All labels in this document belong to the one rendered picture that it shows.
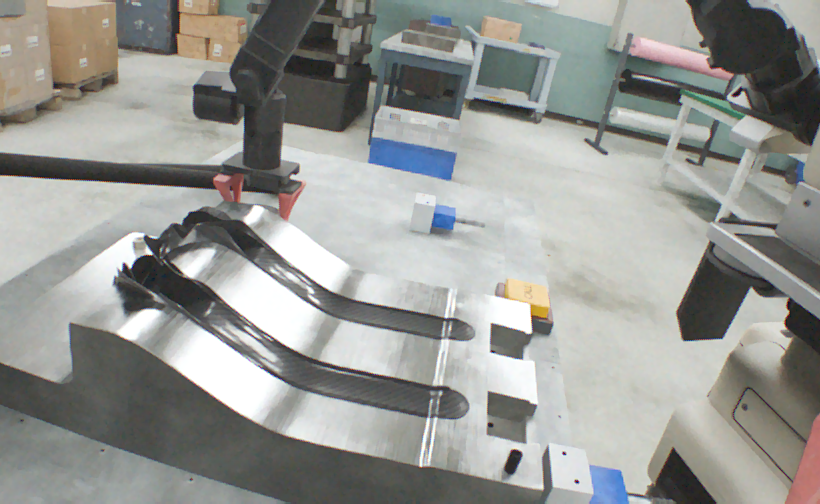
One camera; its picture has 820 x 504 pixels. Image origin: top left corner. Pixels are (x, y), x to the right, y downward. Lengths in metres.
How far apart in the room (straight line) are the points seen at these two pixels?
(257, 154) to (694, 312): 0.60
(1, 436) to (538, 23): 6.70
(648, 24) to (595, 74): 0.88
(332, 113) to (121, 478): 4.02
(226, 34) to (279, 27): 6.38
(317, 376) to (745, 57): 0.53
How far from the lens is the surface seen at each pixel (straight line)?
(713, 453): 0.70
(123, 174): 0.83
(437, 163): 3.64
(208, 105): 0.77
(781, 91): 0.68
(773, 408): 0.68
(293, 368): 0.46
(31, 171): 0.80
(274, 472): 0.44
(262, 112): 0.74
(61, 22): 4.89
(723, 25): 0.60
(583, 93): 7.08
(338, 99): 4.34
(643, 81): 5.97
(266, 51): 0.67
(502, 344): 0.57
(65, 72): 4.95
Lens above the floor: 1.19
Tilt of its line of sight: 27 degrees down
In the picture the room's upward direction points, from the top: 11 degrees clockwise
